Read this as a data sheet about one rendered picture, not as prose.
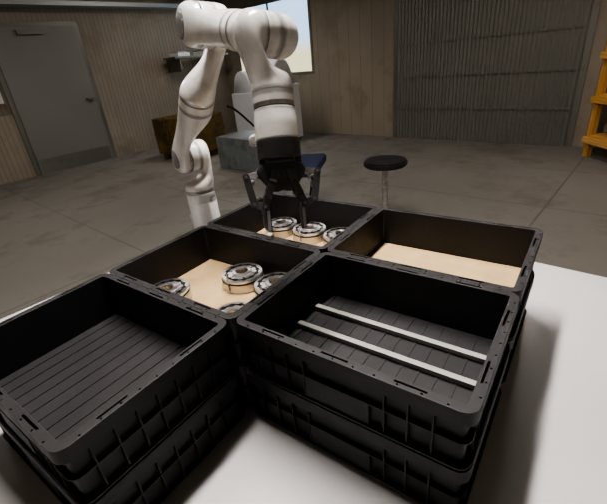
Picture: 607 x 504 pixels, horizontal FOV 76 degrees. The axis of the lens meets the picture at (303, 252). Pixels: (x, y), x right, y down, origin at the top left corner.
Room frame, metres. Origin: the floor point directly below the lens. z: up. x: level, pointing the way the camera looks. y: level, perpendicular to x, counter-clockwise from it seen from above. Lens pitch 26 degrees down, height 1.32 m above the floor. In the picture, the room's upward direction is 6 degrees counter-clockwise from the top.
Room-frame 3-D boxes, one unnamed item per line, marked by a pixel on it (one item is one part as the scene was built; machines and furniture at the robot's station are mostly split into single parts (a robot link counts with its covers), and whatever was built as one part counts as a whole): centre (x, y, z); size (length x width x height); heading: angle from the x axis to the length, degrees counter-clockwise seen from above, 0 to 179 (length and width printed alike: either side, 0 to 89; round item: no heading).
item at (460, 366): (0.56, -0.12, 0.87); 0.40 x 0.30 x 0.11; 53
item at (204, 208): (1.24, 0.31, 0.88); 0.09 x 0.09 x 0.17; 50
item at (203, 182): (1.24, 0.31, 1.04); 0.09 x 0.09 x 0.17; 36
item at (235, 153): (5.57, 0.59, 0.44); 0.95 x 0.73 x 0.88; 45
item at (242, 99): (8.38, 0.69, 0.60); 0.68 x 0.55 x 1.21; 47
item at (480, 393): (0.56, -0.12, 0.92); 0.40 x 0.30 x 0.02; 53
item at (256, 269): (0.86, 0.16, 0.86); 0.10 x 0.10 x 0.01
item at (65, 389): (0.56, 0.38, 0.87); 0.40 x 0.30 x 0.11; 53
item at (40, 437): (0.56, 0.38, 0.92); 0.40 x 0.30 x 0.02; 53
